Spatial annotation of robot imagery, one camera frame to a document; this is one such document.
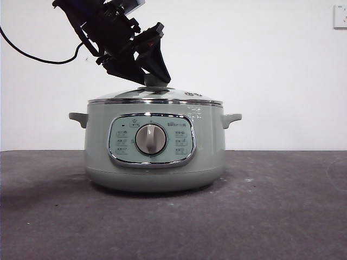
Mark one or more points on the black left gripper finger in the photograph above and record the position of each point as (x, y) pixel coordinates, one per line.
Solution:
(124, 69)
(155, 59)

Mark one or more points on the glass lid with green knob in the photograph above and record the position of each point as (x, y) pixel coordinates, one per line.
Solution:
(162, 96)

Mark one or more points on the green electric cooking pot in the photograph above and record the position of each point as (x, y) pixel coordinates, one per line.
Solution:
(97, 140)

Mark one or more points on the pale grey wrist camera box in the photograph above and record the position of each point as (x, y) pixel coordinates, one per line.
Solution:
(132, 6)

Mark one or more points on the white wall socket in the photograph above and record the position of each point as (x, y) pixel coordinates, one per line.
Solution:
(340, 16)

